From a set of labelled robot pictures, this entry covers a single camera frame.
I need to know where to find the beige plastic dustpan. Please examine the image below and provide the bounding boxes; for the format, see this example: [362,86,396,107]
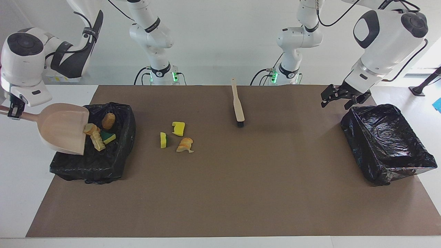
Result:
[0,103,90,156]

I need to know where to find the pale croissant piece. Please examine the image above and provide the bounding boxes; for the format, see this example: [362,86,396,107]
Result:
[90,131,106,152]

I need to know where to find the brown bread roll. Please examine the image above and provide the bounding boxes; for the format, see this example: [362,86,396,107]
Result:
[101,113,116,130]

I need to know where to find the beige brush black bristles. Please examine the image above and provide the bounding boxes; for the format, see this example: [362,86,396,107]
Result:
[231,78,245,127]

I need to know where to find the green yellow sponge wedge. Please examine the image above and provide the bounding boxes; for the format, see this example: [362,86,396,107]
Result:
[101,131,117,145]

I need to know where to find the flaky croissant piece with peel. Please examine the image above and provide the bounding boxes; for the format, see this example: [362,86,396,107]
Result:
[176,137,195,153]

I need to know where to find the plain yellow sponge piece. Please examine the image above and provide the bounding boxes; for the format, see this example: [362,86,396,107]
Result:
[172,121,186,137]

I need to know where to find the black bag lined bin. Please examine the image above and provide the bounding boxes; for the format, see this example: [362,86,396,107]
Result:
[340,103,438,186]
[49,102,136,185]

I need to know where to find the black stand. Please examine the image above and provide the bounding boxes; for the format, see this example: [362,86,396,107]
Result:
[408,66,441,96]

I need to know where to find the brown paper mat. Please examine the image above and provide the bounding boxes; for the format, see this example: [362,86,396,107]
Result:
[26,85,441,238]

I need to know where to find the white wall socket box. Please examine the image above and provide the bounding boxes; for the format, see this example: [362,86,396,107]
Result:
[45,65,83,83]

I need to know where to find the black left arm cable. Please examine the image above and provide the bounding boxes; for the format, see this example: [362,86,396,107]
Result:
[316,0,428,82]

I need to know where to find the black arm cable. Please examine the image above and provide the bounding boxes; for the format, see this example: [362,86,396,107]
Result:
[73,0,134,23]
[316,0,428,82]

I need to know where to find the black left base cable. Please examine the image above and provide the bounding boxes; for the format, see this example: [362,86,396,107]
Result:
[250,52,281,86]

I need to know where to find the black base cable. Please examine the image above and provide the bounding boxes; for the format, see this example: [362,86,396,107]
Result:
[250,52,281,86]
[134,66,149,85]

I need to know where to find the black right base cable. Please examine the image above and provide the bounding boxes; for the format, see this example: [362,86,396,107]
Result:
[134,66,149,85]

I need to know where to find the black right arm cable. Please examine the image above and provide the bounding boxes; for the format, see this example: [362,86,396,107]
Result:
[73,0,134,23]

